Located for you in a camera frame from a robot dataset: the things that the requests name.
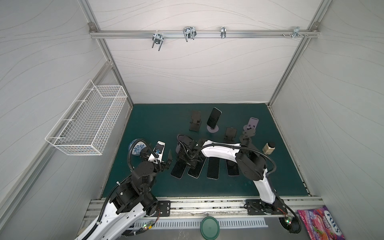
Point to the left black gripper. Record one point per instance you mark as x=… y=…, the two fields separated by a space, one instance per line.
x=163 y=165

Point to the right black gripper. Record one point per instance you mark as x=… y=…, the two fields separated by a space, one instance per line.
x=188 y=157

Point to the black phone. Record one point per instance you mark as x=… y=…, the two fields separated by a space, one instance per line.
x=195 y=173
x=214 y=118

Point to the green-edged phone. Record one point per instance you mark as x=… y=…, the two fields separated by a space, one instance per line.
x=213 y=168

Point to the cracked phone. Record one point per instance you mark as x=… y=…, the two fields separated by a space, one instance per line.
x=232 y=169

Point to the grey round stand front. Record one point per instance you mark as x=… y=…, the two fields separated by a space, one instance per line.
x=252 y=124

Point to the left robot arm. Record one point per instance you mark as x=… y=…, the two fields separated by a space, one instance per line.
x=130 y=199

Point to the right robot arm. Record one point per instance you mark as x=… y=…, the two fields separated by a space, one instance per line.
x=254 y=164

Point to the black stand back left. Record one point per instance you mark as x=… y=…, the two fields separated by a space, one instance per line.
x=195 y=122

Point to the black stand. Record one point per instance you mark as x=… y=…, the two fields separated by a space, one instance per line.
x=195 y=122
x=230 y=135

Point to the black stand right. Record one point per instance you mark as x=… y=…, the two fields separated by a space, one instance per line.
x=230 y=135

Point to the green table mat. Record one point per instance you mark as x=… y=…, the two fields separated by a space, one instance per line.
x=163 y=122

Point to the blue white ceramic dish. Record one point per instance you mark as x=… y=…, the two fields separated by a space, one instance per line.
x=136 y=146

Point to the green round lid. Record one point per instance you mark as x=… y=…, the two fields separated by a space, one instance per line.
x=209 y=228

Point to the small jar black lid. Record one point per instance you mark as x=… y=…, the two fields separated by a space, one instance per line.
x=269 y=148

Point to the metal hook clamp left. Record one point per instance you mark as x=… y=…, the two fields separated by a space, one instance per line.
x=157 y=39

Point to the metal hook clamp middle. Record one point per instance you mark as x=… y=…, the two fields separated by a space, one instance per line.
x=189 y=33

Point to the pink candy bag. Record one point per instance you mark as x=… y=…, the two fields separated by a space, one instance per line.
x=320 y=224

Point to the aluminium crossbar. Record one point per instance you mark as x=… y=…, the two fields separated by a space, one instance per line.
x=201 y=34

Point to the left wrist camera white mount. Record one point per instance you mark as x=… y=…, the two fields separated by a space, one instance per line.
x=159 y=150

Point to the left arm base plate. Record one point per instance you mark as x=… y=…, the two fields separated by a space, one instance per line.
x=163 y=209

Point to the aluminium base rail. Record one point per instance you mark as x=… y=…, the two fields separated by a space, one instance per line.
x=188 y=213

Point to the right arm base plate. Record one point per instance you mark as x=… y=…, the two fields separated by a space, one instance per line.
x=253 y=207

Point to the white wire basket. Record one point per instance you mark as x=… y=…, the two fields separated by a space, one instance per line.
x=85 y=127

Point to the metal ring clamp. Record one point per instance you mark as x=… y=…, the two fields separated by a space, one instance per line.
x=223 y=32

